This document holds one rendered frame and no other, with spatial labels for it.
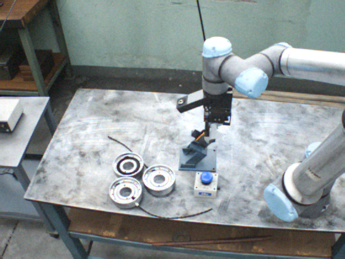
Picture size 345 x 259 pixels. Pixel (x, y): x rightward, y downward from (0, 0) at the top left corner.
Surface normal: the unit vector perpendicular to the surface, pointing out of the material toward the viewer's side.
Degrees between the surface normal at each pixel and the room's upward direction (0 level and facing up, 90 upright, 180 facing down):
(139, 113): 0
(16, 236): 0
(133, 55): 90
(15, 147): 0
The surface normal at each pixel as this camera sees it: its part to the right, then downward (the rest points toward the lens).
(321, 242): -0.04, -0.71
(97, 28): -0.15, 0.70
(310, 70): -0.81, 0.38
